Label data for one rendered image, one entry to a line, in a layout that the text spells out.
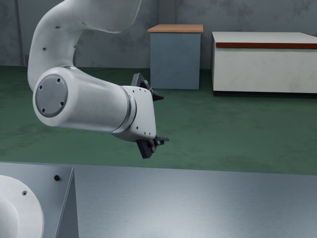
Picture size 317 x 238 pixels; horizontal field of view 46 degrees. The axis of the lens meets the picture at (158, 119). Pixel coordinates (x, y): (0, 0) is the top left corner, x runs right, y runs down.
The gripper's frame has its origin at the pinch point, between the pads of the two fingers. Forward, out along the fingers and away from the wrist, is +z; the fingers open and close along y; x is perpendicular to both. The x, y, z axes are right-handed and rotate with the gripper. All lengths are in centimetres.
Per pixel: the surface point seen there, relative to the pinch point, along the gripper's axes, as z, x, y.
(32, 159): 158, -202, -19
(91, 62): 525, -406, -248
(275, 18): 630, -53, -268
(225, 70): 416, -101, -129
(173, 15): 532, -216, -291
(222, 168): 217, -59, 6
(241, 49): 413, -75, -152
